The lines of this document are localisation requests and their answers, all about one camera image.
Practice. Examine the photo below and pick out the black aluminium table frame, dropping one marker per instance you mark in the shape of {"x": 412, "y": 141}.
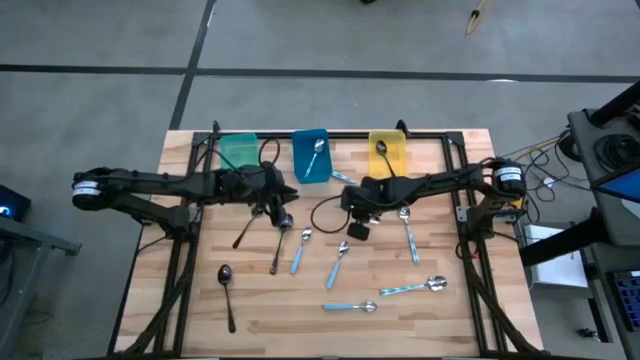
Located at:
{"x": 350, "y": 135}

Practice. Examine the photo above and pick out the yellow translucent plastic bin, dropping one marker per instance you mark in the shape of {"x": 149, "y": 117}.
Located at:
{"x": 397, "y": 145}

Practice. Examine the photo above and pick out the black box with blue light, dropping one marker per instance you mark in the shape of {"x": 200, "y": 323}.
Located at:
{"x": 15, "y": 200}

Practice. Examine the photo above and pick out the blue plastic bin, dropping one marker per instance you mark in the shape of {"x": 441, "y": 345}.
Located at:
{"x": 300, "y": 150}

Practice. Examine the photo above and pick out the white box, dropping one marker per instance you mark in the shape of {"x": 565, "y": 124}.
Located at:
{"x": 555, "y": 265}

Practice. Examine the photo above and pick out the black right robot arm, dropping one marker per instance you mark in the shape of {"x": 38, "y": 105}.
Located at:
{"x": 450, "y": 182}

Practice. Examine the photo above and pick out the yellow plug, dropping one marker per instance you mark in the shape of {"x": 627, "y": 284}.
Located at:
{"x": 517, "y": 203}

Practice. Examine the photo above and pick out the grey workbench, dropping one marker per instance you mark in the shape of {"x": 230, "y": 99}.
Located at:
{"x": 582, "y": 150}

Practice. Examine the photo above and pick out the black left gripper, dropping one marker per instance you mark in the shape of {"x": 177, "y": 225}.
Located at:
{"x": 245, "y": 185}

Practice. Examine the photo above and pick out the black keyboard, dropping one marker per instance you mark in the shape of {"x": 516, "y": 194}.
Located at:
{"x": 630, "y": 300}

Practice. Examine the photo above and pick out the black metal spoon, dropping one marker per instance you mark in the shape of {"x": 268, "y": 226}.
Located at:
{"x": 285, "y": 222}
{"x": 256, "y": 212}
{"x": 381, "y": 147}
{"x": 225, "y": 274}

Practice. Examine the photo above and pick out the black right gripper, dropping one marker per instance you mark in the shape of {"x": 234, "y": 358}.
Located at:
{"x": 370, "y": 195}

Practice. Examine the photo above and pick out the blue screen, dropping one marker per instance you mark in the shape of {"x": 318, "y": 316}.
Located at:
{"x": 625, "y": 187}

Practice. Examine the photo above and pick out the teal translucent plastic bin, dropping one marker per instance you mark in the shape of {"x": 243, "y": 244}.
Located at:
{"x": 235, "y": 145}

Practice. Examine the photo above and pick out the grey metal bracket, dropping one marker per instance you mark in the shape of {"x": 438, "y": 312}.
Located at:
{"x": 462, "y": 214}

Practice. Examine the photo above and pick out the grey side table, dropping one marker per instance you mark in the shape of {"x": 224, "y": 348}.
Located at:
{"x": 40, "y": 237}

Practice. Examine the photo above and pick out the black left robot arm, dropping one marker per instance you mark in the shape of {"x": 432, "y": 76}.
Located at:
{"x": 150, "y": 181}

